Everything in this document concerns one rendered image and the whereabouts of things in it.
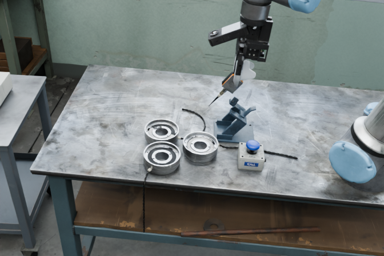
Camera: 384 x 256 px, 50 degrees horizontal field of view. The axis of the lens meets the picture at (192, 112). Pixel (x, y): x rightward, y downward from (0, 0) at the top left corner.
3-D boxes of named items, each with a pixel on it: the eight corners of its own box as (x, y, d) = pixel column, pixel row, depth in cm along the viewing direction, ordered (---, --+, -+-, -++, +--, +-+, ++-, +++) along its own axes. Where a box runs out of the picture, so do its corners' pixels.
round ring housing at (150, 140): (139, 146, 124) (139, 136, 121) (150, 126, 132) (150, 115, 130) (173, 153, 122) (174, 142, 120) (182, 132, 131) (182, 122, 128)
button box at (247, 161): (238, 169, 118) (240, 156, 116) (237, 153, 124) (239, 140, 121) (266, 172, 118) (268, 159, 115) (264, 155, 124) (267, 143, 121)
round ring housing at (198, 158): (188, 167, 118) (189, 156, 115) (178, 144, 126) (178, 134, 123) (222, 161, 121) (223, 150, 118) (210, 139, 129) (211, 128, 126)
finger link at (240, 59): (240, 78, 114) (246, 48, 109) (235, 77, 114) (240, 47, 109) (239, 71, 118) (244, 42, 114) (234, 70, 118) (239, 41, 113)
